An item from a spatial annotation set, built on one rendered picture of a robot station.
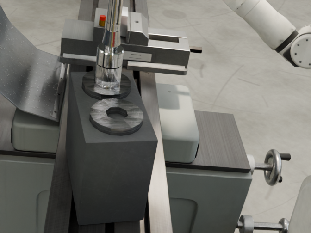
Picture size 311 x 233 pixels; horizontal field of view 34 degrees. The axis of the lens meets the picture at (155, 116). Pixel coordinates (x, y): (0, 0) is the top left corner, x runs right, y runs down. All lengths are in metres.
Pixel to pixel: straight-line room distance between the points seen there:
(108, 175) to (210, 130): 0.75
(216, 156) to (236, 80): 1.96
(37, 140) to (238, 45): 2.70
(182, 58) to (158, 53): 0.07
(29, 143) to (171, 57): 0.44
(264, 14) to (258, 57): 2.58
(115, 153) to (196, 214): 0.74
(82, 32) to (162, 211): 0.61
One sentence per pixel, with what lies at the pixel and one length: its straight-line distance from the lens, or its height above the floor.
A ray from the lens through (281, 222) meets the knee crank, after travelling 1.63.
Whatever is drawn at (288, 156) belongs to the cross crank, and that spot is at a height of 0.68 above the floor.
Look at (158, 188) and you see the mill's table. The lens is 1.01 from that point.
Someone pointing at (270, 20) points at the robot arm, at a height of 1.18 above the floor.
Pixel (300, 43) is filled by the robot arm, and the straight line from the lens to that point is 1.16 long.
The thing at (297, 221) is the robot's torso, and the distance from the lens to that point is 0.99.
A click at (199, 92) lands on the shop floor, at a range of 3.15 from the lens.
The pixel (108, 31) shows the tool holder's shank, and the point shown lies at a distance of 0.87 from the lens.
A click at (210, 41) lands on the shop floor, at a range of 3.84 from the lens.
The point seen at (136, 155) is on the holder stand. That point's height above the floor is 1.08.
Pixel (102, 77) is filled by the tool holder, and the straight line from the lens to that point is 0.90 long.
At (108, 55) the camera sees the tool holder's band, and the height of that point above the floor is 1.19.
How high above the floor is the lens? 1.60
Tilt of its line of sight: 34 degrees down
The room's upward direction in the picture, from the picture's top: 10 degrees clockwise
